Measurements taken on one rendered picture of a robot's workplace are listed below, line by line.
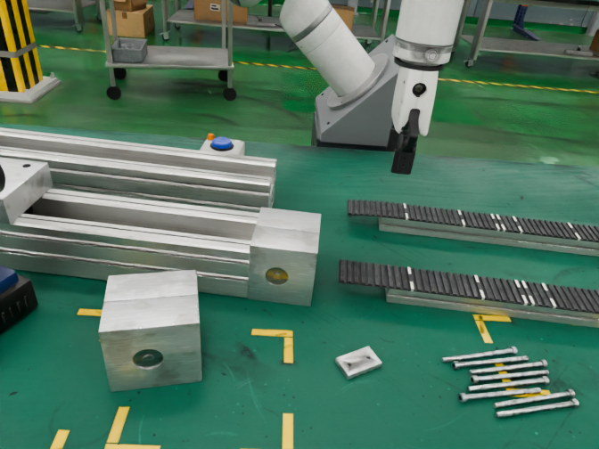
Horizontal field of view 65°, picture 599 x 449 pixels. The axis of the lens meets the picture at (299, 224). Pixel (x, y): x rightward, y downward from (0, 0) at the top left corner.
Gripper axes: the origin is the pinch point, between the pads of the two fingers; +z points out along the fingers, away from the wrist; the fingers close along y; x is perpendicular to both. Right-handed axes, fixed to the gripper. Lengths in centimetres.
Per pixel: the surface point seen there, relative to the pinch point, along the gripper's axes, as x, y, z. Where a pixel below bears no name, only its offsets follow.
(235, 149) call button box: 29.9, 12.8, 8.0
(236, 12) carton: 113, 468, 57
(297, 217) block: 15.6, -15.7, 4.6
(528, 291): -18.8, -19.2, 10.7
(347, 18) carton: -5, 476, 54
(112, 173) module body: 47.6, -4.4, 6.9
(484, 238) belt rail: -17.6, -2.2, 13.0
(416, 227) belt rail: -5.6, -1.4, 12.9
